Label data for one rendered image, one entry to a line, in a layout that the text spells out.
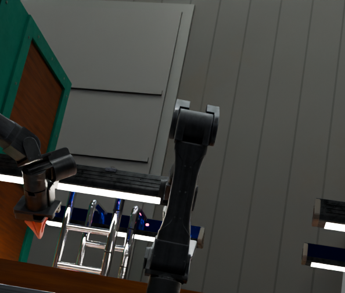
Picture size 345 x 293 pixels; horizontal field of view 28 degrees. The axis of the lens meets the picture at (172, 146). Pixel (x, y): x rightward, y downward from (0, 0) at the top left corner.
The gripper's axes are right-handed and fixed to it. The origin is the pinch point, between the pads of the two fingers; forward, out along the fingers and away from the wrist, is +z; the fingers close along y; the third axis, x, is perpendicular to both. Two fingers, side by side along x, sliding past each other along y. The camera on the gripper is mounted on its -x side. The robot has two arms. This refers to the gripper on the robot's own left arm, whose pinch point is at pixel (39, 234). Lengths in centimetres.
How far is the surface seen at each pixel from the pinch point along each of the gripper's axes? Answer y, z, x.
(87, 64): 81, 75, -270
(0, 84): 47, 0, -79
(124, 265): -10, 42, -42
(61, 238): 5.9, 22.7, -27.3
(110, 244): -9.4, 22.3, -27.8
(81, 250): 6, 40, -44
